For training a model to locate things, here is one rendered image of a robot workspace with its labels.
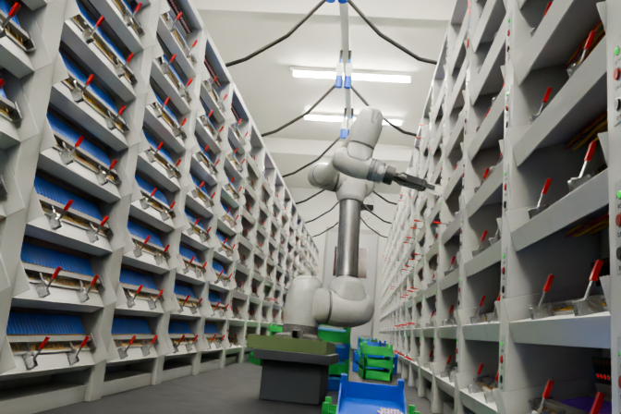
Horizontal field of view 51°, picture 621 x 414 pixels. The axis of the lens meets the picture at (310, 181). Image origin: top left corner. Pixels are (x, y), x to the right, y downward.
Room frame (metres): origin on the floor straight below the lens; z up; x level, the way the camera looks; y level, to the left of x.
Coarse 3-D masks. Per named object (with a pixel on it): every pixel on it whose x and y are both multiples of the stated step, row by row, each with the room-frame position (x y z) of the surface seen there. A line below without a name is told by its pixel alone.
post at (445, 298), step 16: (448, 32) 2.90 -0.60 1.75; (448, 48) 2.87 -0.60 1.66; (448, 80) 2.86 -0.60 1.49; (448, 128) 2.86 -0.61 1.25; (448, 160) 2.86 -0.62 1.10; (448, 176) 2.86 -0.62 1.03; (448, 208) 2.86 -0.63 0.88; (448, 240) 2.86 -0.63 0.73; (448, 256) 2.86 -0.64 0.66; (448, 288) 2.86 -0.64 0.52; (448, 304) 2.86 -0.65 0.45; (448, 352) 2.86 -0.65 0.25; (432, 368) 2.94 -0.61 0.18; (432, 384) 2.92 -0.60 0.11; (432, 400) 2.89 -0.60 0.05; (448, 400) 2.85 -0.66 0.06
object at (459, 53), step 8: (464, 24) 2.39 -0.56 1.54; (464, 32) 2.42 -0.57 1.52; (464, 40) 2.56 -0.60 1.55; (456, 48) 2.62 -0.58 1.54; (464, 48) 2.64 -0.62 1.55; (448, 56) 2.86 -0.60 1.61; (456, 56) 2.66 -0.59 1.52; (464, 56) 2.74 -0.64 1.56; (448, 64) 2.86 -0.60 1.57; (456, 64) 2.81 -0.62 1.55
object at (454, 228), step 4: (460, 196) 2.26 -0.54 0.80; (460, 200) 2.26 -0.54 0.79; (460, 204) 2.26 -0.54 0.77; (460, 212) 2.28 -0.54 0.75; (460, 216) 2.30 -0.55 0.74; (456, 220) 2.41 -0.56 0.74; (460, 220) 2.31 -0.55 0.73; (452, 224) 2.50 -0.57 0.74; (456, 224) 2.42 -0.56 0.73; (460, 224) 2.33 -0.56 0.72; (440, 228) 2.86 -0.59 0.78; (444, 228) 2.86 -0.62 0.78; (448, 228) 2.61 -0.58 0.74; (452, 228) 2.53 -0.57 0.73; (456, 228) 2.45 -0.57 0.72; (460, 228) 2.66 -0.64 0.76; (440, 232) 2.86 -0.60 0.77; (444, 232) 2.73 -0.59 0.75; (448, 232) 2.63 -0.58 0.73; (452, 232) 2.55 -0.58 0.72; (456, 232) 2.49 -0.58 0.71; (444, 236) 2.75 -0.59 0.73; (448, 236) 2.66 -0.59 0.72; (452, 236) 2.59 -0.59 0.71; (444, 240) 2.78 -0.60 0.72
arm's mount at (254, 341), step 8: (248, 336) 2.79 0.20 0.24; (256, 336) 2.78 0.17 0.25; (264, 336) 2.77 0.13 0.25; (272, 336) 2.77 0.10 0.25; (248, 344) 2.79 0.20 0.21; (256, 344) 2.78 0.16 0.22; (264, 344) 2.77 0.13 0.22; (272, 344) 2.77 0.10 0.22; (280, 344) 2.76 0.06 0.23; (288, 344) 2.76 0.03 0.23; (296, 344) 2.75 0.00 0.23; (304, 344) 2.74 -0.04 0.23; (312, 344) 2.74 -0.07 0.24; (320, 344) 2.73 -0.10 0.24; (328, 344) 2.79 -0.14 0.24; (304, 352) 2.74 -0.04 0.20; (312, 352) 2.74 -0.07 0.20; (320, 352) 2.73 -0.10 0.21; (328, 352) 2.81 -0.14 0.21
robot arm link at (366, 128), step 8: (360, 112) 2.44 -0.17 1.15; (368, 112) 2.42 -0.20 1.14; (376, 112) 2.42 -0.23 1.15; (360, 120) 2.42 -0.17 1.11; (368, 120) 2.41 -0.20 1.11; (376, 120) 2.42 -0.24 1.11; (352, 128) 2.46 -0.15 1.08; (360, 128) 2.42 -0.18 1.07; (368, 128) 2.41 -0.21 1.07; (376, 128) 2.42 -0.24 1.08; (352, 136) 2.44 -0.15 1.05; (360, 136) 2.42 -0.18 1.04; (368, 136) 2.41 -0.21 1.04; (376, 136) 2.43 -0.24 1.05; (344, 144) 2.64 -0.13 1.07; (368, 144) 2.42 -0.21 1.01; (320, 168) 2.85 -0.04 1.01; (328, 168) 2.76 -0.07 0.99; (320, 176) 2.86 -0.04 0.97; (328, 176) 2.80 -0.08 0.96
